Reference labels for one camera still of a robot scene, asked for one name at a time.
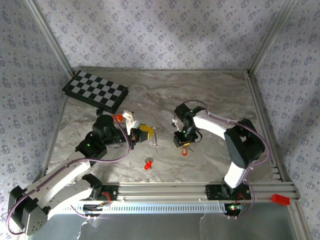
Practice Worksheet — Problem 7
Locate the key with red tag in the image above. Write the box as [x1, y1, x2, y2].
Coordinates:
[143, 156, 155, 171]
[180, 146, 194, 158]

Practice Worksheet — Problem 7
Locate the clear plastic zip bag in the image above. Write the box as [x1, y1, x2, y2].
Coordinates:
[151, 126, 160, 154]

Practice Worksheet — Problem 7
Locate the black and grey chessboard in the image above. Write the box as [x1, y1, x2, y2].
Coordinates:
[61, 70, 130, 115]

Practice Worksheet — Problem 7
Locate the circuit board with LEDs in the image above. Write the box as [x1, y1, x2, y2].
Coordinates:
[226, 203, 245, 212]

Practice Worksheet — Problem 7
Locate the black connector board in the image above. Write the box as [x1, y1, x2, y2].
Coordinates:
[83, 203, 111, 211]

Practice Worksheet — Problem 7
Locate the grey metal sheet panel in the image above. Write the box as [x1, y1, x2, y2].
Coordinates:
[27, 212, 307, 240]

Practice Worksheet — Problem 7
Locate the red plastic block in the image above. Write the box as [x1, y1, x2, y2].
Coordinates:
[271, 193, 291, 206]

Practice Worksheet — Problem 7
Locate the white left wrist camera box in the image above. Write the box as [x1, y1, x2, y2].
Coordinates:
[121, 109, 140, 135]

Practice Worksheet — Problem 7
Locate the aluminium side rail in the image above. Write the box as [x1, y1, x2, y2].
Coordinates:
[41, 96, 70, 177]
[246, 69, 287, 182]

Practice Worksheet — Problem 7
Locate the aluminium base frame rail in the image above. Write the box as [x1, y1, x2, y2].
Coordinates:
[74, 182, 300, 204]

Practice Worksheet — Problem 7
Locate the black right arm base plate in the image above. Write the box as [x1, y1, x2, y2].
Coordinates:
[205, 184, 252, 201]

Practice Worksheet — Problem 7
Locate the aluminium rear rail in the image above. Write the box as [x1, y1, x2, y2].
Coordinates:
[73, 66, 251, 74]

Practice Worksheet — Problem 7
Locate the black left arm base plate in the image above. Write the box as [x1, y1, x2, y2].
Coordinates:
[94, 184, 118, 201]

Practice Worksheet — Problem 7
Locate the white slotted cable duct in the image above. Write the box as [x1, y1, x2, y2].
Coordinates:
[59, 202, 227, 215]

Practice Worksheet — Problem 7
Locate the aluminium corner post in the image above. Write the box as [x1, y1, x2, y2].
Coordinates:
[23, 0, 76, 77]
[247, 0, 296, 76]

